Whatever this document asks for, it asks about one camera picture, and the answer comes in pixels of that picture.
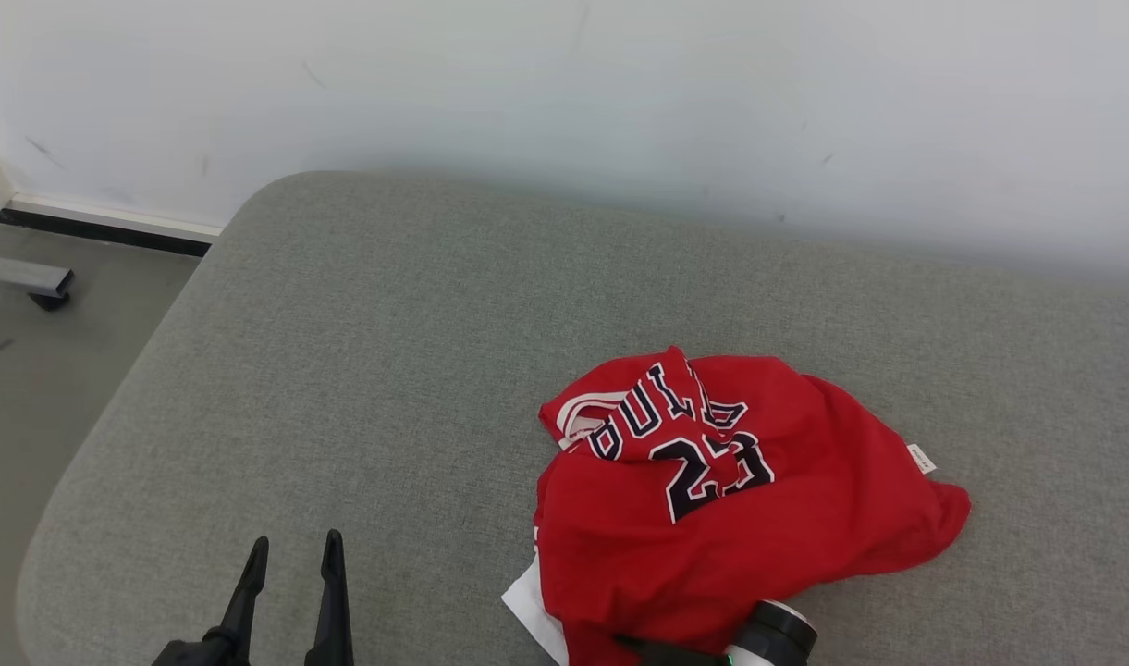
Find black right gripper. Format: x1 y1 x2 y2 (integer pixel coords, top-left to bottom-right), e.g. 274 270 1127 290
615 635 731 666

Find white baseboard with black strip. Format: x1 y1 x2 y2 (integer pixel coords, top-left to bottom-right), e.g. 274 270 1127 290
0 148 225 258

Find grey fabric sofa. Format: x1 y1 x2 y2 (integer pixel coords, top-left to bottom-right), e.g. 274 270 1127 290
14 170 1129 666

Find red white basketball jersey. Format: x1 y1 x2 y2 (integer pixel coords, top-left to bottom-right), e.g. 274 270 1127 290
501 346 972 666

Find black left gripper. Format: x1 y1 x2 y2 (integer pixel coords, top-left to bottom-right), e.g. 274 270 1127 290
153 529 354 666

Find grey metal leg with caster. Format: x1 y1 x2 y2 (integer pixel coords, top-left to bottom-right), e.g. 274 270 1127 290
0 253 75 312

